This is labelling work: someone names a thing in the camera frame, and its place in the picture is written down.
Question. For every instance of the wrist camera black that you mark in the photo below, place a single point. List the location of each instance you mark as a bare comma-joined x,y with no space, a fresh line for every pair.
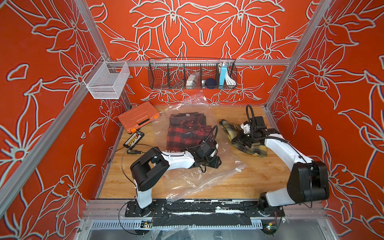
208,149
253,125

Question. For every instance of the dark blue round object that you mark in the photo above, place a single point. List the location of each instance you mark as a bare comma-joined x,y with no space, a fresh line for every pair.
211,83

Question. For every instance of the black wire wall basket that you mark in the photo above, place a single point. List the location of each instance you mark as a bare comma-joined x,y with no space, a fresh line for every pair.
172,73

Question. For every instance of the clear plastic wall bin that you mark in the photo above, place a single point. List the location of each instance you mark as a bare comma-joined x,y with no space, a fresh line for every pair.
104,83

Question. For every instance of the clear plastic vacuum bag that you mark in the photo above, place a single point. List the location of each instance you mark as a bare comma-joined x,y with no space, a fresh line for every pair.
185,183

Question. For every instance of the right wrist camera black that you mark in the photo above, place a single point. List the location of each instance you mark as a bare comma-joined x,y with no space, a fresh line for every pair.
253,125

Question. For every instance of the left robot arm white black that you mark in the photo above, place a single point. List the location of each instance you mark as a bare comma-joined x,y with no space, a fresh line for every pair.
149,168

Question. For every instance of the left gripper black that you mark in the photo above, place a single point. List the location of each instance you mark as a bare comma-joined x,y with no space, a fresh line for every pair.
216,161

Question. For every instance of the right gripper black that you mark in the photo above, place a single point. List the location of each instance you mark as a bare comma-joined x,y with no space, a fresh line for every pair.
239,138

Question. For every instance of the orange tool case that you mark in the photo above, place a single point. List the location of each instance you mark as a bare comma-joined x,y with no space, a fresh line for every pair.
139,116

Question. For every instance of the white cable duct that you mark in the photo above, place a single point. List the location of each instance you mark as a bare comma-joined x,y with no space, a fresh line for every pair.
144,225

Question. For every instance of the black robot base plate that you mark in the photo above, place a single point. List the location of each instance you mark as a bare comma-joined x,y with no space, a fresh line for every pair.
202,212

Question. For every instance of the black screwdriver bit holder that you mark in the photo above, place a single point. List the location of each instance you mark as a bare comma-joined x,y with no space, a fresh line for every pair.
133,140

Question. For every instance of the grey bagged item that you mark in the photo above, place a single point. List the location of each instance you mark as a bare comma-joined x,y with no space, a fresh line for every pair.
192,81

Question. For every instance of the olive plaid shirt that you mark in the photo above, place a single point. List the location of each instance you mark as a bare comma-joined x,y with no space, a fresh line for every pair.
231,130

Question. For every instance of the red black plaid shirt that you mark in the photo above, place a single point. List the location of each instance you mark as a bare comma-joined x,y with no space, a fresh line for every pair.
183,136

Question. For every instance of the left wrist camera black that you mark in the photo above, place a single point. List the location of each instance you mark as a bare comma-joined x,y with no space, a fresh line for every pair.
208,149

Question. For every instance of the light blue box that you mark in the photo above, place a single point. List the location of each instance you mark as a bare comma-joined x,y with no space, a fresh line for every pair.
223,73

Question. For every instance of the black yellow screwdriver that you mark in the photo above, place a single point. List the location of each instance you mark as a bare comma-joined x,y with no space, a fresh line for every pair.
134,152

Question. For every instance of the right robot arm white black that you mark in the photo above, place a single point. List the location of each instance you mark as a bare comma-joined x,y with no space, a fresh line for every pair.
308,181

